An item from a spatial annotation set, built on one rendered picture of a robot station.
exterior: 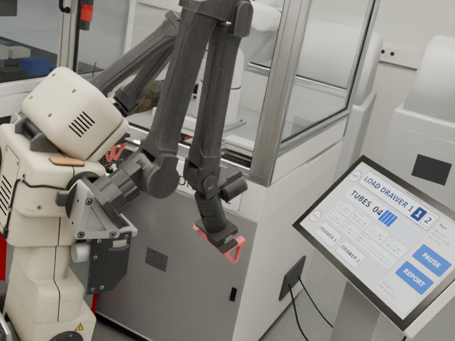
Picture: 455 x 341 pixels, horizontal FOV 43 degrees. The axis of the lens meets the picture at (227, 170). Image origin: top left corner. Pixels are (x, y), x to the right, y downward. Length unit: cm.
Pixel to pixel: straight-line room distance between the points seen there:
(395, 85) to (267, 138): 326
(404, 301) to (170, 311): 126
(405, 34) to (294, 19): 326
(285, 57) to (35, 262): 104
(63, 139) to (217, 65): 36
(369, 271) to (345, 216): 21
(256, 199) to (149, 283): 67
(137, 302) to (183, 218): 50
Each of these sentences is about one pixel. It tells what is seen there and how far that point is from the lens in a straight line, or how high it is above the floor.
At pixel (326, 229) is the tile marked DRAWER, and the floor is 101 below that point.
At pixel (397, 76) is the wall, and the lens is 517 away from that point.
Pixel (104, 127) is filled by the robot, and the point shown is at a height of 130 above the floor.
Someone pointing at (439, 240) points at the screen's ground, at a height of 114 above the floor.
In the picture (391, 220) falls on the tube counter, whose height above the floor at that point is 111.
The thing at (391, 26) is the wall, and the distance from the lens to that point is 515.
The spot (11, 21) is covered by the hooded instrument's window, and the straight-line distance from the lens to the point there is 279.
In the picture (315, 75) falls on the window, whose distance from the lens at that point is 224.
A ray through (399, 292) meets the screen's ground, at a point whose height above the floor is 101.
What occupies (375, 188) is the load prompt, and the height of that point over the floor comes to 115.
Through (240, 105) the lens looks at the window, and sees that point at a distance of 205.
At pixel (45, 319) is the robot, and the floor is 83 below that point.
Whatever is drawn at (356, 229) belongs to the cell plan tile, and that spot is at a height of 105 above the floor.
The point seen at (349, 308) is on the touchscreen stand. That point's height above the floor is 80.
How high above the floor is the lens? 171
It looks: 21 degrees down
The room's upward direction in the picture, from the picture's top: 11 degrees clockwise
